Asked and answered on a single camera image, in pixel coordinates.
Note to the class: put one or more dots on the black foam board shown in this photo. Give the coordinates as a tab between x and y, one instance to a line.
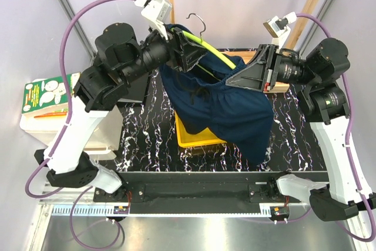
141	86

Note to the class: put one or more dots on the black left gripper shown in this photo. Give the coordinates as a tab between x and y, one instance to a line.
183	57

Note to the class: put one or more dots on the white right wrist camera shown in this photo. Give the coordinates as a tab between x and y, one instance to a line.
279	28

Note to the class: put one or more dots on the navy blue shorts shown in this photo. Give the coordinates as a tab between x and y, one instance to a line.
202	100

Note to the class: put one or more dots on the right aluminium frame post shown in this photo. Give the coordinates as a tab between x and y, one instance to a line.
321	13

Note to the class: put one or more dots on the green printed cardboard box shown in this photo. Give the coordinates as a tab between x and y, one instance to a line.
45	97

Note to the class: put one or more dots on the white plastic container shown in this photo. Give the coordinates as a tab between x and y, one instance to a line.
105	138

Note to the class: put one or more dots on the wooden clothes rack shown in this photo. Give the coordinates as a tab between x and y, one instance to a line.
248	54

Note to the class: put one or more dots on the neon yellow clothes hanger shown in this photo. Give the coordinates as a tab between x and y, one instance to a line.
199	40

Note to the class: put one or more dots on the aluminium frame post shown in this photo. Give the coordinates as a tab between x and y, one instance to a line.
70	13
321	13

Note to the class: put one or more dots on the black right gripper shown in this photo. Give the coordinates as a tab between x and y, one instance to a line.
259	75

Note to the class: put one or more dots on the left aluminium frame post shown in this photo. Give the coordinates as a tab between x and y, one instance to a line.
70	13

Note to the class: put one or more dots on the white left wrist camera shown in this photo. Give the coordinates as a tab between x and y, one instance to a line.
156	12

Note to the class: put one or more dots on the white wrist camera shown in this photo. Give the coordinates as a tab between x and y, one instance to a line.
279	28
156	12

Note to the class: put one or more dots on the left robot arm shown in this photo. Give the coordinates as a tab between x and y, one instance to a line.
69	165

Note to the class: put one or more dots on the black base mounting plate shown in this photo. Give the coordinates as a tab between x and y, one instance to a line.
192	193

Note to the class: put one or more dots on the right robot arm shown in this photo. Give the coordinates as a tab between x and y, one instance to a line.
326	108

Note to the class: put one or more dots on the yellow plastic tray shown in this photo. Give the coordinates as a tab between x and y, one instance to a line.
203	138

